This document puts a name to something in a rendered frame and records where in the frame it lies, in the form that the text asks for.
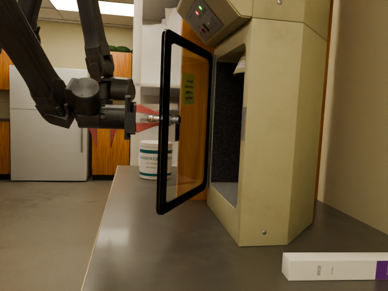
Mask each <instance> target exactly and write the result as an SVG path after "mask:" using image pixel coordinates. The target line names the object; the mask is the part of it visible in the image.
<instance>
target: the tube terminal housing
mask: <svg viewBox="0 0 388 291"><path fill-rule="evenodd" d="M329 14H330V0H253V5H252V17H251V18H250V19H249V20H247V21H246V22H245V23H243V24H242V25H241V26H240V27H238V28H237V29H236V30H235V31H233V32H232V33H231V34H230V35H228V36H227V37H225V38H224V39H223V40H221V41H220V42H219V43H218V44H217V45H215V47H214V55H215V54H216V57H215V73H216V64H217V62H228V63H237V64H238V63H239V61H240V58H241V57H242V55H243V53H244V52H245V51H246V54H245V74H244V93H243V104H242V106H243V107H246V118H245V137H244V141H242V140H241V144H240V164H239V174H238V194H237V206H236V208H234V207H233V206H232V205H231V204H230V203H229V202H228V201H227V200H226V199H225V198H224V197H223V196H222V195H221V194H220V193H219V192H218V191H217V190H216V189H215V188H214V187H213V186H212V185H211V163H210V187H209V189H208V188H207V205H208V206H209V208H210V209H211V211H212V212H213V213H214V214H215V216H216V217H217V218H218V220H219V221H220V222H221V224H222V225H223V226H224V228H225V229H226V230H227V232H228V233H229V234H230V235H231V237H232V238H233V240H234V241H235V242H236V243H237V245H238V246H239V247H248V246H266V245H288V244H289V243H290V242H291V241H292V240H293V239H294V238H296V237H297V236H298V235H299V234H300V233H301V232H302V231H303V230H304V229H306V228H307V227H308V226H309V225H310V224H311V223H312V220H313V212H314V198H315V184H316V170H317V162H318V149H319V135H320V121H321V113H322V100H323V86H324V72H325V64H326V50H327V36H328V28H329ZM214 96H215V81H214ZM213 119H214V104H213V117H212V132H213ZM211 156H212V140H211Z"/></svg>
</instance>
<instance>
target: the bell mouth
mask: <svg viewBox="0 0 388 291"><path fill-rule="evenodd" d="M245 54H246V51H245V52H244V53H243V55H242V57H241V58H240V61H239V63H238V65H237V67H236V69H235V71H234V73H233V75H234V76H236V77H241V78H244V74H245Z"/></svg>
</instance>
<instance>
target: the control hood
mask: <svg viewBox="0 0 388 291"><path fill-rule="evenodd" d="M204 1H205V3H206V4H207V5H208V6H209V7H210V9H211V10H212V11H213V12H214V13H215V15H216V16H217V17H218V18H219V19H220V21H221V22H222V23H223V26H222V27H221V28H220V29H219V30H218V31H217V32H216V33H215V34H213V35H212V37H210V38H209V40H208V41H206V42H205V40H204V39H203V38H202V37H201V36H200V35H199V33H198V32H197V31H196V30H195V29H194V27H193V26H192V25H191V24H190V22H189V21H188V20H187V19H186V18H185V16H186V15H187V13H188V11H189V10H190V8H191V6H192V4H193V2H194V0H180V1H179V4H178V6H177V13H178V14H179V15H180V16H181V17H182V18H183V20H184V21H185V22H186V23H187V24H188V25H189V27H190V28H191V29H192V31H193V32H194V33H195V34H196V35H197V36H198V37H199V39H200V40H201V41H202V42H203V43H204V45H205V46H207V47H214V46H215V45H217V44H218V43H219V42H220V41H221V40H223V39H224V38H225V37H227V36H228V35H230V34H231V33H232V32H233V31H235V30H236V29H237V28H238V27H240V26H241V25H242V24H243V23H245V22H246V21H247V20H249V19H250V18H251V17H252V5H253V0H204Z"/></svg>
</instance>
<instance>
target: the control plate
mask: <svg viewBox="0 0 388 291"><path fill-rule="evenodd" d="M199 6H201V8H202V10H201V9H200V8H199ZM196 11H197V12H198V14H197V13H196ZM211 17H212V18H213V19H214V20H213V21H211ZM185 18H186V19H187V20H188V21H189V22H190V24H191V25H192V26H193V27H194V29H195V30H196V31H197V32H198V33H199V35H200V36H201V37H202V38H203V39H204V40H205V42H206V41H208V40H209V38H210V37H212V35H213V34H215V33H216V32H217V31H218V30H219V29H220V28H221V27H222V26H223V23H222V22H221V21H220V19H219V18H218V17H217V16H216V15H215V13H214V12H213V11H212V10H211V9H210V7H209V6H208V5H207V4H206V3H205V1H204V0H194V2H193V4H192V6H191V8H190V10H189V11H188V13H187V15H186V16H185ZM209 20H210V21H211V23H208V22H209ZM203 23H204V24H205V25H207V23H208V24H209V26H206V27H207V28H208V29H209V30H210V31H209V32H208V31H207V30H206V29H205V27H203ZM202 28H203V29H204V30H205V33H203V32H202V31H201V29H202ZM200 32H201V33H202V34H201V33H200Z"/></svg>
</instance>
